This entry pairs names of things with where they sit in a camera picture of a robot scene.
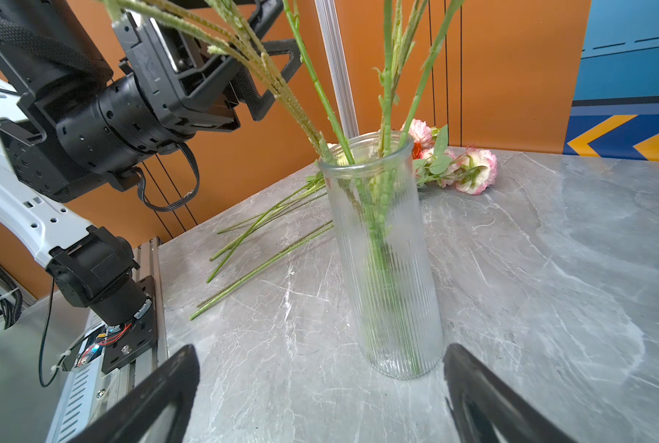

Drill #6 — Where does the white rose flower stem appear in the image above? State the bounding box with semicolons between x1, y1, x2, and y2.
206;172;326;284

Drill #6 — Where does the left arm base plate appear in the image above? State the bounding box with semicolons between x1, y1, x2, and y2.
102;275;158;375

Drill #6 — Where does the orange rose flower stem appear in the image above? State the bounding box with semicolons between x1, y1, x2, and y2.
188;221;334;321

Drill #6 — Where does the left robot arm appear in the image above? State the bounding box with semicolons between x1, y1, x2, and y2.
0;1;301;326

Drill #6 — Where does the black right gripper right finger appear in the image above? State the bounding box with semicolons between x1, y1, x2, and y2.
443;343;575;443

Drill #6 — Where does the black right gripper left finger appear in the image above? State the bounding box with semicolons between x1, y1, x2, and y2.
72;344;200;442

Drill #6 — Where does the pink white lisianthus stem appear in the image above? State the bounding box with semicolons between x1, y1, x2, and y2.
408;119;498;196

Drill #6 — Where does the clear ribbed glass vase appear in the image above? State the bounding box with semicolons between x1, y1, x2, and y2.
319;131;444;380

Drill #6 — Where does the yellow orange poppy stem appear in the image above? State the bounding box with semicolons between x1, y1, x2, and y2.
103;0;341;165

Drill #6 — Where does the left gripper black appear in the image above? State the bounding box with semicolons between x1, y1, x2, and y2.
113;0;303;138

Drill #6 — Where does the aluminium front rail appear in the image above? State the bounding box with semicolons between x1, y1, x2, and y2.
46;238;169;442

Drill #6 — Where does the pink ranunculus flower stem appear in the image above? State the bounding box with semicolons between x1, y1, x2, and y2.
282;0;355;165

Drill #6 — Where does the aluminium corner post left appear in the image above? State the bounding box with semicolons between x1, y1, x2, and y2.
315;0;360;138

